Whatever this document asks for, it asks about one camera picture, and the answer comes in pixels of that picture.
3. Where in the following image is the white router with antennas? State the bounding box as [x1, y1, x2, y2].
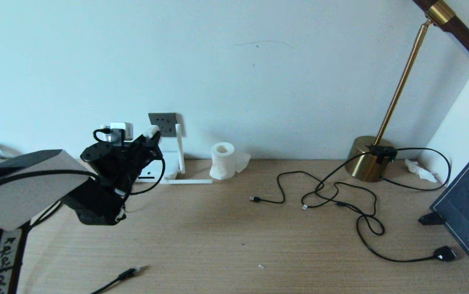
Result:
[100, 124, 213, 185]

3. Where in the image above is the brass desk lamp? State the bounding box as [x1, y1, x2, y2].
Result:
[345, 0, 469, 183]

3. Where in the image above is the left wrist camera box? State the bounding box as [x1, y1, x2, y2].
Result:
[110, 122, 133, 141]

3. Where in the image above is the black ethernet cable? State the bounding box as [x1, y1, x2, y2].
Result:
[91, 265, 141, 294]

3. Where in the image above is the white toilet paper roll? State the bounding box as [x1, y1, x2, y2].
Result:
[209, 142, 251, 180]

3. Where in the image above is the grey wall socket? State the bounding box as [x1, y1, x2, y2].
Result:
[148, 113, 180, 138]

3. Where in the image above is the crumpled white tissue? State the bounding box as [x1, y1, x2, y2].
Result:
[405, 158, 439, 183]

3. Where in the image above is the black inline cord switch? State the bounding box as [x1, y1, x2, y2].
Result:
[366, 145, 398, 164]

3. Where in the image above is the black lamp power cable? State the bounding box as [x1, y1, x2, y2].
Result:
[302, 147, 457, 263]

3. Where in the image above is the thin black USB cable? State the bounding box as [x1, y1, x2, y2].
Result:
[249, 171, 378, 218]

